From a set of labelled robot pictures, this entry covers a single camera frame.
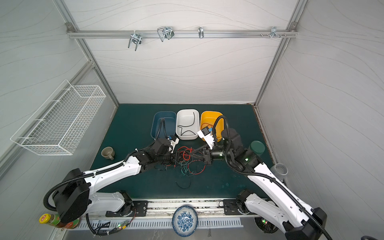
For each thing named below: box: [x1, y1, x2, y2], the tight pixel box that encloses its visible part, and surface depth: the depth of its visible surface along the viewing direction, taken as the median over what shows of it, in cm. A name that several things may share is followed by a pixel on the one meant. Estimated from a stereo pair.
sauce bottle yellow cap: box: [39, 213, 81, 229], surface depth 59 cm
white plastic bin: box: [175, 109, 200, 140], surface depth 109 cm
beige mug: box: [101, 146, 115, 160], surface depth 92 cm
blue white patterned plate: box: [172, 205, 199, 238], surface depth 70 cm
